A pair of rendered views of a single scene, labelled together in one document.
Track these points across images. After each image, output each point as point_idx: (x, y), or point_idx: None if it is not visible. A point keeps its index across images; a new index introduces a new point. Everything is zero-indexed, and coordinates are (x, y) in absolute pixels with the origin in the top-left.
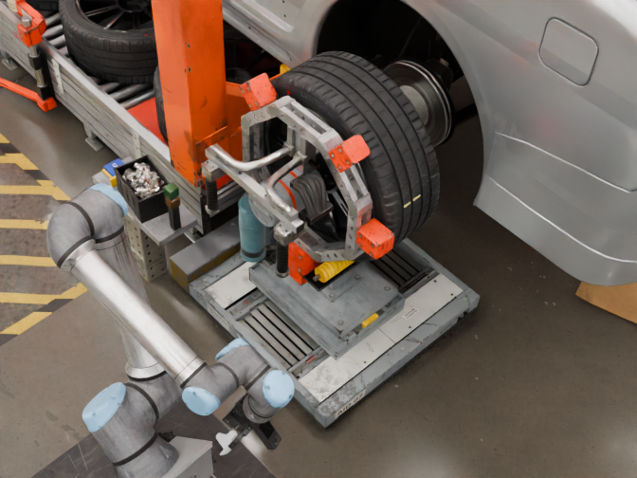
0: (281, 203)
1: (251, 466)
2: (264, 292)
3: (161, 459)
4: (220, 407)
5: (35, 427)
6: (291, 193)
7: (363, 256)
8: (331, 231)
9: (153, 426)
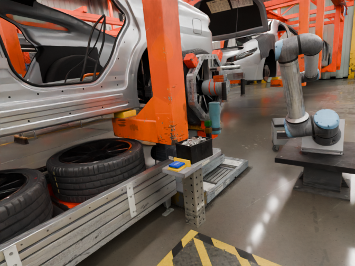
0: (237, 65)
1: (291, 142)
2: (203, 174)
3: None
4: (259, 185)
5: (329, 233)
6: None
7: None
8: (207, 111)
9: (301, 155)
